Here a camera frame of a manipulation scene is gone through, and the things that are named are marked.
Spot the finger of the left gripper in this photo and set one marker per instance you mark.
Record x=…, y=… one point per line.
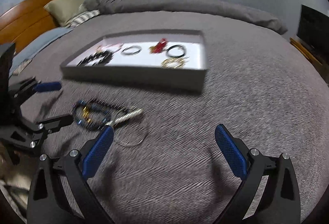
x=54, y=124
x=47, y=87

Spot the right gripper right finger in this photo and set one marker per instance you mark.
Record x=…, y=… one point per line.
x=234, y=151

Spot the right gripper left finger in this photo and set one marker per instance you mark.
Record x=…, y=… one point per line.
x=94, y=151

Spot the thin silver hoop bangle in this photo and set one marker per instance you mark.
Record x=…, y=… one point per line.
x=132, y=132

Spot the dark ring bangle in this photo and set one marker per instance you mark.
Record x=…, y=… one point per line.
x=131, y=50

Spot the dark small bead strand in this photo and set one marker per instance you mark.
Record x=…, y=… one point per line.
x=100, y=106

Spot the light blue sheet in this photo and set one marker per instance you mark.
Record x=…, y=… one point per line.
x=37, y=45

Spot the wooden headboard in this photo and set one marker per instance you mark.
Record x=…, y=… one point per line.
x=24, y=22

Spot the grey bed blanket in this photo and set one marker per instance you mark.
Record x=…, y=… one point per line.
x=259, y=86

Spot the striped grey white pillow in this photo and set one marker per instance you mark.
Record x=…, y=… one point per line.
x=81, y=18

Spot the olive green pillow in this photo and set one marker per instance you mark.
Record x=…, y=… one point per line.
x=65, y=10

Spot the rolled grey duvet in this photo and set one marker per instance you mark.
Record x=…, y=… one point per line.
x=212, y=7

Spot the shallow white cardboard tray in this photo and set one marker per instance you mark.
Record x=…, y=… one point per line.
x=170, y=59

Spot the wooden tv stand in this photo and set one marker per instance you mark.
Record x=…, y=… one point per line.
x=319, y=65

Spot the black flat monitor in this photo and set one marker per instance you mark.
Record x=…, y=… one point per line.
x=313, y=30

